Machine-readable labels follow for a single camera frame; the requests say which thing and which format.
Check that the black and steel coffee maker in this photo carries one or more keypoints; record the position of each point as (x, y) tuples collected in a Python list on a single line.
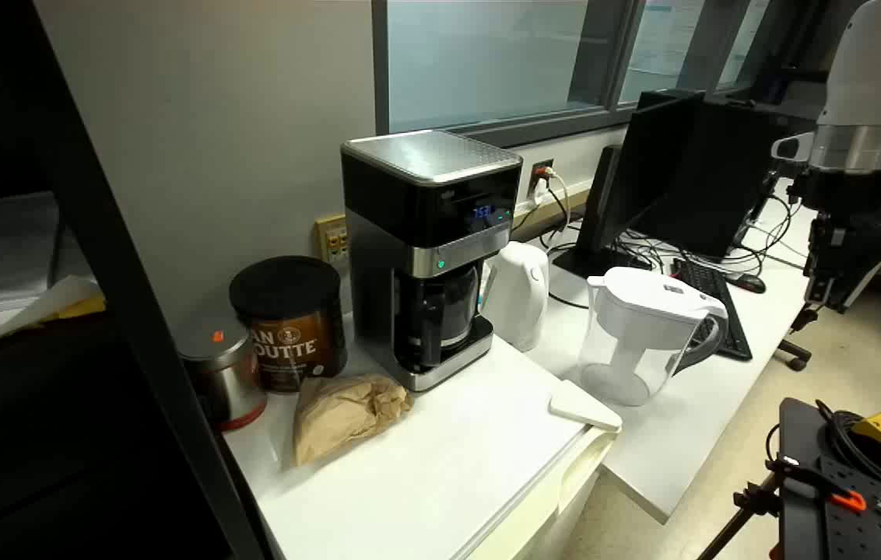
[(417, 206)]

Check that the black computer monitor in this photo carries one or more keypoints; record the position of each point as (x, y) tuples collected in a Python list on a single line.
[(685, 171)]

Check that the dark coffee canister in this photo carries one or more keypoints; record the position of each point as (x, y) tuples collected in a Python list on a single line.
[(290, 313)]

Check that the white electric kettle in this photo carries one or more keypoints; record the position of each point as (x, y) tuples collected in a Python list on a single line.
[(515, 292)]

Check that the black perforated robot cart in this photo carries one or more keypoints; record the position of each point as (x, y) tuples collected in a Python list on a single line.
[(811, 525)]

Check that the wall power outlet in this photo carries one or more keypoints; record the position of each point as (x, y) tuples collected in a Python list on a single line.
[(540, 178)]

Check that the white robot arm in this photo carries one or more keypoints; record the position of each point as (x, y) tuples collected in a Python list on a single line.
[(840, 169)]

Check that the black tripod stand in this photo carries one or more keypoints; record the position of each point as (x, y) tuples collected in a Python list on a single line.
[(756, 499)]

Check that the black dark shelf frame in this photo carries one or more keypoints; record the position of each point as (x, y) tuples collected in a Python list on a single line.
[(104, 442)]

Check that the small steel canister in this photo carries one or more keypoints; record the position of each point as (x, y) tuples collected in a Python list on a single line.
[(224, 378)]

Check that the white water filter pitcher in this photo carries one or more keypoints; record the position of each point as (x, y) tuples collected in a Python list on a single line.
[(644, 329)]

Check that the orange-handled black clamp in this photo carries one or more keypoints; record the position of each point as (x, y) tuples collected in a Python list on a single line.
[(836, 491)]

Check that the brown paper bag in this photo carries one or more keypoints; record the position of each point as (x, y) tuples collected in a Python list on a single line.
[(340, 410)]

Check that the glass coffee carafe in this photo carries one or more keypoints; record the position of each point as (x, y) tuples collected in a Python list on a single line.
[(439, 313)]

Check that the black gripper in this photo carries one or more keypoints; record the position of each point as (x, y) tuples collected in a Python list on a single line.
[(844, 236)]

